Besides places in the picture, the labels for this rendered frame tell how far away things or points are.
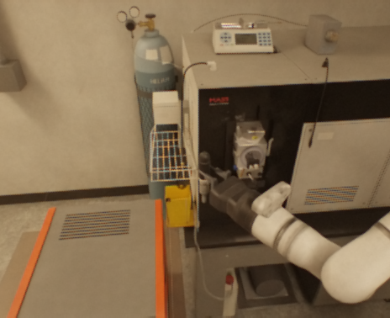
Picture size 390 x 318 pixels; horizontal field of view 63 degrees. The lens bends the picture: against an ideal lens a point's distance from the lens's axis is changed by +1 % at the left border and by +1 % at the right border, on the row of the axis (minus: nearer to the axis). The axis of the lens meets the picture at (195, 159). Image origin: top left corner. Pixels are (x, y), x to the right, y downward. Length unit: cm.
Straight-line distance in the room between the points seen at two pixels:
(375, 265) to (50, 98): 222
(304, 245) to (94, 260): 59
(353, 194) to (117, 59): 161
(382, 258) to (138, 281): 57
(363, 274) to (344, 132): 88
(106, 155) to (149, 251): 174
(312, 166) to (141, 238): 76
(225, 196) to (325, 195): 94
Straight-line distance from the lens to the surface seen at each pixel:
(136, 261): 92
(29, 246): 167
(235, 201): 63
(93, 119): 246
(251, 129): 115
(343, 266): 54
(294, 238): 58
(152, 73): 187
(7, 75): 232
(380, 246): 55
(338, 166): 145
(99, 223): 104
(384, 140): 147
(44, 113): 252
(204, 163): 68
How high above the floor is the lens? 186
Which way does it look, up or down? 35 degrees down
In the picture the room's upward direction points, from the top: straight up
